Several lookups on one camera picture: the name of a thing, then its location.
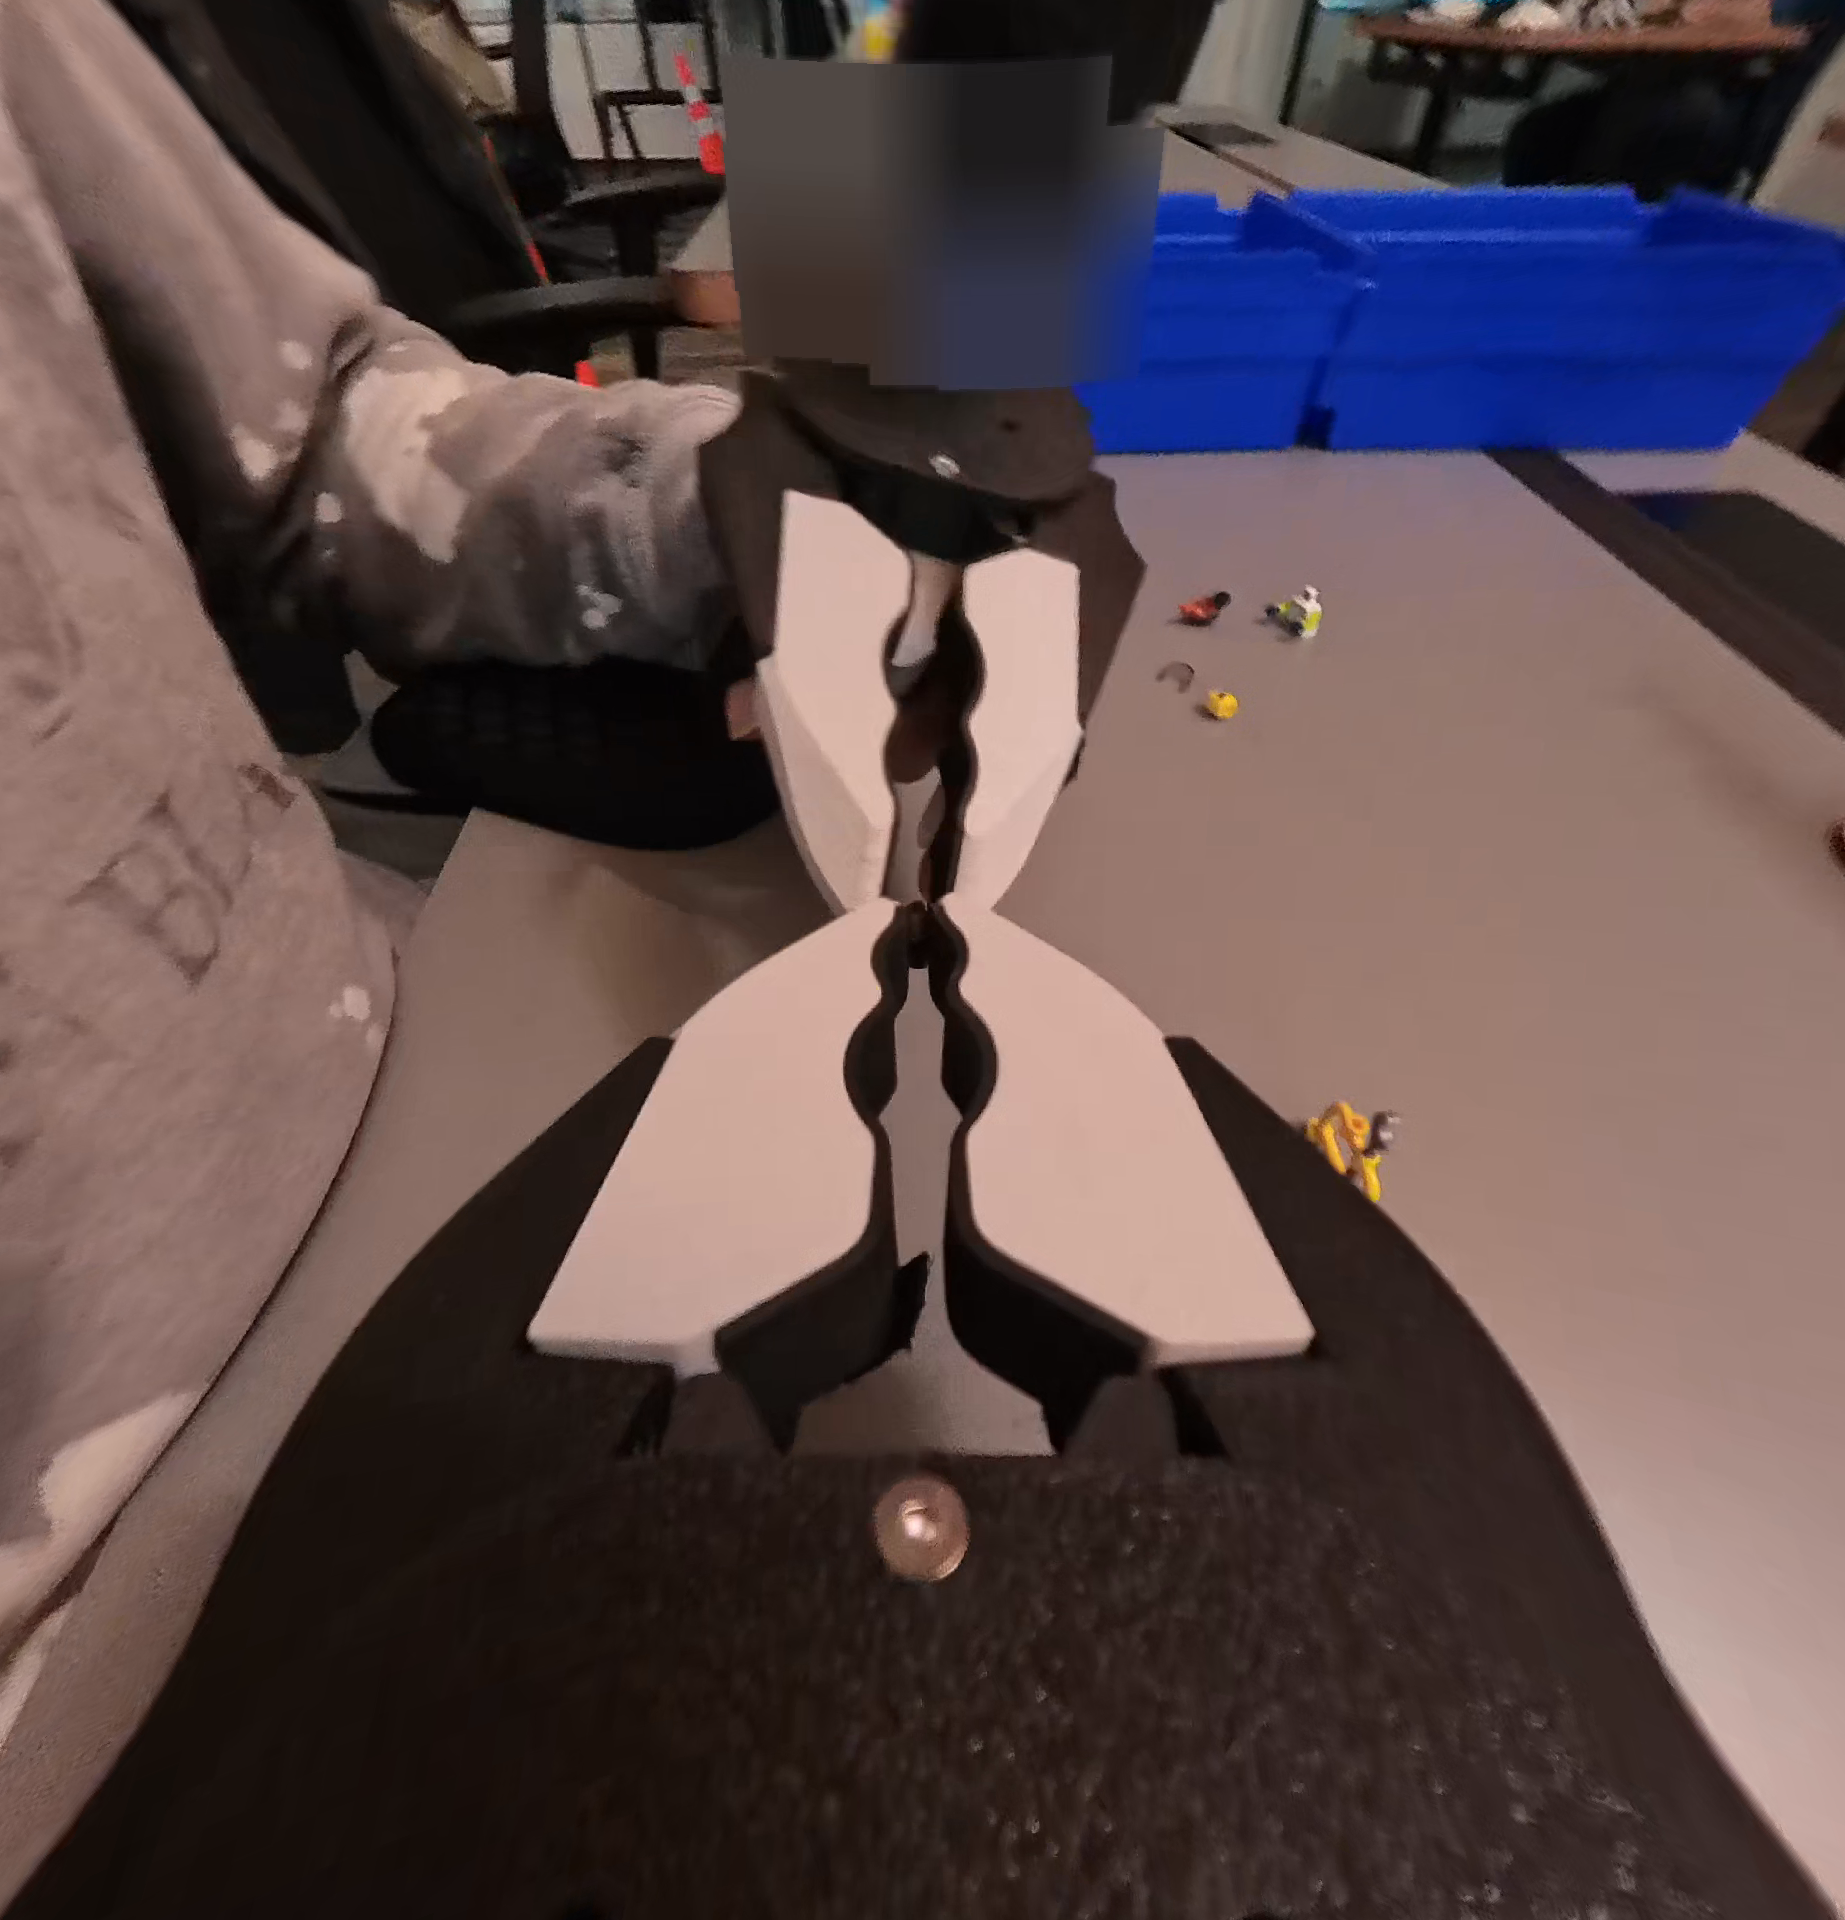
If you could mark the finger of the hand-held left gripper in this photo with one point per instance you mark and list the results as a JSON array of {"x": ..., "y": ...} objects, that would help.
[
  {"x": 832, "y": 690},
  {"x": 1038, "y": 677}
]

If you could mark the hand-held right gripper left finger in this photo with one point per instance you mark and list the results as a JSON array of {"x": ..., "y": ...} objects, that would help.
[{"x": 712, "y": 1200}]

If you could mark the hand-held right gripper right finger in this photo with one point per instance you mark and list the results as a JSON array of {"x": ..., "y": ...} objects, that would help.
[{"x": 1148, "y": 1200}]

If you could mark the small yellow lego piece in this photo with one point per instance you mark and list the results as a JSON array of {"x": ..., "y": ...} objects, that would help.
[{"x": 1337, "y": 1140}]

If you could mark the person's left forearm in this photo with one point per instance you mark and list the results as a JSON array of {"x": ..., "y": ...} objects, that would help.
[{"x": 502, "y": 497}]

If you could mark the blue cap with orange hair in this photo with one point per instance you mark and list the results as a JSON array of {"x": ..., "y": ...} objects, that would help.
[{"x": 1201, "y": 611}]

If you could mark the black mesh office chair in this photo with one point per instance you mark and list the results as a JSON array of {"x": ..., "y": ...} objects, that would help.
[{"x": 562, "y": 751}]

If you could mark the orange traffic cone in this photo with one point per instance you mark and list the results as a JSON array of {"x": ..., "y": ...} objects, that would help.
[{"x": 698, "y": 114}]

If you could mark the wooden desk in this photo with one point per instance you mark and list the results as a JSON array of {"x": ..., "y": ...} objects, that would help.
[{"x": 1583, "y": 46}]

